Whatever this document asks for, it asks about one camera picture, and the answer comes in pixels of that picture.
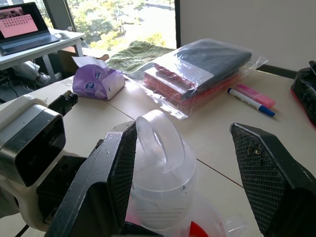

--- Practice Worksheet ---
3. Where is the open laptop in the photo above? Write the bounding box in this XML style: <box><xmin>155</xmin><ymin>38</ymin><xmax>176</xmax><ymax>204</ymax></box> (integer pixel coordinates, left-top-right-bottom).
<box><xmin>0</xmin><ymin>1</ymin><xmax>62</xmax><ymax>56</ymax></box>

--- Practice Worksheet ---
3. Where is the pink highlighter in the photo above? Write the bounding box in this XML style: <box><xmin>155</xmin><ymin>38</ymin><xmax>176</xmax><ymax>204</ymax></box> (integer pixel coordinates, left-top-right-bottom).
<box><xmin>233</xmin><ymin>83</ymin><xmax>276</xmax><ymax>109</ymax></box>

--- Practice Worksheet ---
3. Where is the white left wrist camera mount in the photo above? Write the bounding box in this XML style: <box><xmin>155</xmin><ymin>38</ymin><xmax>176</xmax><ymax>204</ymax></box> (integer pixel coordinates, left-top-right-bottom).
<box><xmin>0</xmin><ymin>95</ymin><xmax>68</xmax><ymax>232</ymax></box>

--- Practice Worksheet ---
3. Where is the black and red bag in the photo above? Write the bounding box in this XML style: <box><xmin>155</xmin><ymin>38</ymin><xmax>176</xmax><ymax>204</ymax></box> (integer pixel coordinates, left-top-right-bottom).
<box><xmin>290</xmin><ymin>60</ymin><xmax>316</xmax><ymax>129</ymax></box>

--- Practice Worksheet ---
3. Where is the clear bag of folded cloths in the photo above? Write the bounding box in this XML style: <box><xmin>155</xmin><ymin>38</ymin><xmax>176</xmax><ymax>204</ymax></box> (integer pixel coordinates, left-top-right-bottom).
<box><xmin>127</xmin><ymin>38</ymin><xmax>269</xmax><ymax>121</ymax></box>

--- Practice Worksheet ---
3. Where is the purple tissue pack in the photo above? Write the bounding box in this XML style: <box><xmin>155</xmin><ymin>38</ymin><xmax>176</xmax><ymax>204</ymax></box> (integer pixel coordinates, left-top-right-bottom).
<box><xmin>71</xmin><ymin>56</ymin><xmax>126</xmax><ymax>101</ymax></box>

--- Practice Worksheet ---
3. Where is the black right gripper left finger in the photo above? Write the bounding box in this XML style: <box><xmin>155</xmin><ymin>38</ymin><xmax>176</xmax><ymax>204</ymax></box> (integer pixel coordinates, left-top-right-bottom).
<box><xmin>45</xmin><ymin>120</ymin><xmax>137</xmax><ymax>237</ymax></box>

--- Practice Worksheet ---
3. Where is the clear plastic jug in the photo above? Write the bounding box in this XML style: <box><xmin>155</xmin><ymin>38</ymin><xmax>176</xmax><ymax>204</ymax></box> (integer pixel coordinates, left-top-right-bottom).
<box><xmin>125</xmin><ymin>109</ymin><xmax>198</xmax><ymax>232</ymax></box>

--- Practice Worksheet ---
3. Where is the white side table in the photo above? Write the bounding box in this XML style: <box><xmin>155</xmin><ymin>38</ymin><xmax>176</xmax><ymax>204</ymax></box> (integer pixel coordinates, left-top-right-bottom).
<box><xmin>0</xmin><ymin>28</ymin><xmax>86</xmax><ymax>82</ymax></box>

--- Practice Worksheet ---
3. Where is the clear plastic measuring cup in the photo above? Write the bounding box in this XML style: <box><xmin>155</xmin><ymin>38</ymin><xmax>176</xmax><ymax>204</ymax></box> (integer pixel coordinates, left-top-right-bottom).
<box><xmin>125</xmin><ymin>191</ymin><xmax>250</xmax><ymax>237</ymax></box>

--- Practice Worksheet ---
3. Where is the white shoe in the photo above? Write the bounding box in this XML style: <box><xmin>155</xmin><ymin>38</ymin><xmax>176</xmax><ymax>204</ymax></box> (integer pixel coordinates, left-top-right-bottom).
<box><xmin>34</xmin><ymin>72</ymin><xmax>52</xmax><ymax>86</ymax></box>

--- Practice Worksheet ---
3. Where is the green towel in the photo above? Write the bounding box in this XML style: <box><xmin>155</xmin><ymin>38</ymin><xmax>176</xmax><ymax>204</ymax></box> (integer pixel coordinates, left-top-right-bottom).
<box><xmin>105</xmin><ymin>40</ymin><xmax>176</xmax><ymax>75</ymax></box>

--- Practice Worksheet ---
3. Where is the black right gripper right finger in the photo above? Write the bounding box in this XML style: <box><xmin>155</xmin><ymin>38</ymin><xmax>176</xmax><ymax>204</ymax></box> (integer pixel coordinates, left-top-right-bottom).
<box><xmin>230</xmin><ymin>122</ymin><xmax>316</xmax><ymax>237</ymax></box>

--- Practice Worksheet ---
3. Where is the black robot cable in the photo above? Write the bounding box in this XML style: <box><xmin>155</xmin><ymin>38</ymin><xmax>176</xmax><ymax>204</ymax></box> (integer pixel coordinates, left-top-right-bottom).
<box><xmin>48</xmin><ymin>90</ymin><xmax>79</xmax><ymax>117</ymax></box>

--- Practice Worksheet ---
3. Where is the white marker blue cap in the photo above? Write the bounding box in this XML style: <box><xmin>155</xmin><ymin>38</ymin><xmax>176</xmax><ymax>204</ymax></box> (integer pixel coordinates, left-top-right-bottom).
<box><xmin>227</xmin><ymin>87</ymin><xmax>276</xmax><ymax>118</ymax></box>

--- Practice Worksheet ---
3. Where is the brown cardboard box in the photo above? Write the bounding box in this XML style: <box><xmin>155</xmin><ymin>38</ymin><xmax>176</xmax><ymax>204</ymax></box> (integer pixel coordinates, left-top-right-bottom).
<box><xmin>58</xmin><ymin>46</ymin><xmax>110</xmax><ymax>76</ymax></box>

